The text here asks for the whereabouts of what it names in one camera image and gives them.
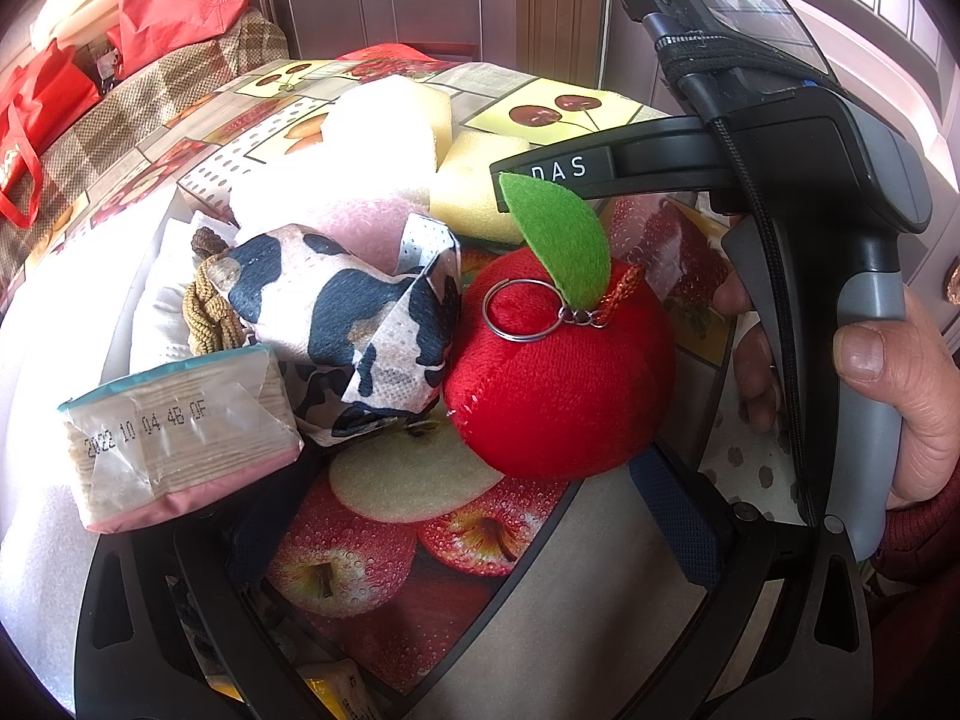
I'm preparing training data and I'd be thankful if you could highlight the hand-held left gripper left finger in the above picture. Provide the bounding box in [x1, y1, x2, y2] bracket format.
[73, 491, 331, 720]

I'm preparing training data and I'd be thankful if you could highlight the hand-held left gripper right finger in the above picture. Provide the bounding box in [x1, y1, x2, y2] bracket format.
[628, 448, 875, 720]

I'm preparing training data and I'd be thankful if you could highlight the red plush apple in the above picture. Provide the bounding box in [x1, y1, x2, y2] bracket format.
[441, 172, 677, 482]

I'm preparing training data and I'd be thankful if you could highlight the yellow green scrub sponge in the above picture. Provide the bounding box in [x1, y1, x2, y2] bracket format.
[430, 129, 533, 245]

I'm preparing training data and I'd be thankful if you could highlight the person's right forearm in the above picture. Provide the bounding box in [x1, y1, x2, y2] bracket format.
[870, 465, 960, 620]

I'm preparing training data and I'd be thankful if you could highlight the person's right hand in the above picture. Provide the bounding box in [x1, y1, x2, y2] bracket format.
[712, 262, 960, 515]

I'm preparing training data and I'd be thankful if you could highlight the fruit printed tablecloth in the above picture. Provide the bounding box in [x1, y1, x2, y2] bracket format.
[0, 56, 826, 720]

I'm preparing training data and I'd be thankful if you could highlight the pink tissue packet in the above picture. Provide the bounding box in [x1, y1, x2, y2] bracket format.
[58, 345, 305, 535]

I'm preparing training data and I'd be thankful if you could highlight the yellow tissue packet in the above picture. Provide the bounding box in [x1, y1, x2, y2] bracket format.
[300, 656, 376, 720]

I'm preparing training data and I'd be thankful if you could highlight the white foam block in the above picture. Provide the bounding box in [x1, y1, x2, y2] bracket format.
[0, 330, 102, 698]

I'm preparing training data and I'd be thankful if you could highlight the cow print cloth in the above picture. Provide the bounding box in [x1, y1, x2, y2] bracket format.
[204, 214, 464, 445]

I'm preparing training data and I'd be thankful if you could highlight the pink fluffy pouch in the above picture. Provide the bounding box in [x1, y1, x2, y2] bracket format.
[311, 199, 432, 275]

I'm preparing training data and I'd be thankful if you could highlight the white foam sheet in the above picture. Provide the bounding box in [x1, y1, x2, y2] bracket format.
[229, 75, 455, 233]

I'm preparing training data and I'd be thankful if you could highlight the red tote bag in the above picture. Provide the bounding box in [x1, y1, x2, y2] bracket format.
[0, 41, 102, 230]

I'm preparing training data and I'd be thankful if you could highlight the red plastic sheet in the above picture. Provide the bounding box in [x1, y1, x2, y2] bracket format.
[337, 43, 443, 65]

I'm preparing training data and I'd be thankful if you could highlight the plaid cloth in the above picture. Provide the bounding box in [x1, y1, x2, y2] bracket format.
[22, 11, 290, 188]

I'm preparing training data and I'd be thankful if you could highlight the black braided cable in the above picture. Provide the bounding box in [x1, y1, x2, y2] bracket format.
[705, 116, 822, 530]

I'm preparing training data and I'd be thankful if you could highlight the beige braided hair tie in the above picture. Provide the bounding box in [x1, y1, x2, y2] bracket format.
[182, 255, 252, 357]

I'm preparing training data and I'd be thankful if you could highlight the dark brown braided hair tie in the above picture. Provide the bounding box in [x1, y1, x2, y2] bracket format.
[191, 227, 233, 260]

